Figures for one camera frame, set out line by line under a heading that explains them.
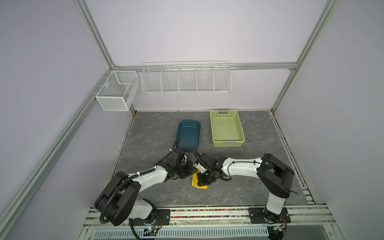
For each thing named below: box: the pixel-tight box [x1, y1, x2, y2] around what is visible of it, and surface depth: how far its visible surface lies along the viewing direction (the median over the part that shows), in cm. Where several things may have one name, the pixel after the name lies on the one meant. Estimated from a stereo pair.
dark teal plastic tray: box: [176, 120, 201, 152], surface depth 108 cm
